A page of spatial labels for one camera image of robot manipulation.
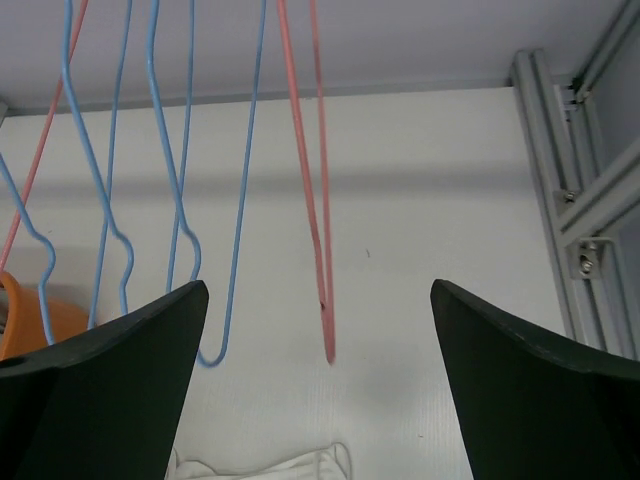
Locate blue wire hanger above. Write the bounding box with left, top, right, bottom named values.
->
left=0, top=157, right=56, bottom=345

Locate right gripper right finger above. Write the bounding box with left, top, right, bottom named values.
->
left=430, top=280, right=639, bottom=479

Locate pink wire hanger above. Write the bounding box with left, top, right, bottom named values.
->
left=1, top=0, right=89, bottom=271

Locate orange plastic basket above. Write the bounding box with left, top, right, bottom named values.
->
left=1, top=272, right=89, bottom=360

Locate white cloth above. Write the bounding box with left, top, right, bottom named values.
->
left=164, top=442, right=353, bottom=480

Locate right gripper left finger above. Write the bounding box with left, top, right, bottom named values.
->
left=1, top=280, right=209, bottom=479

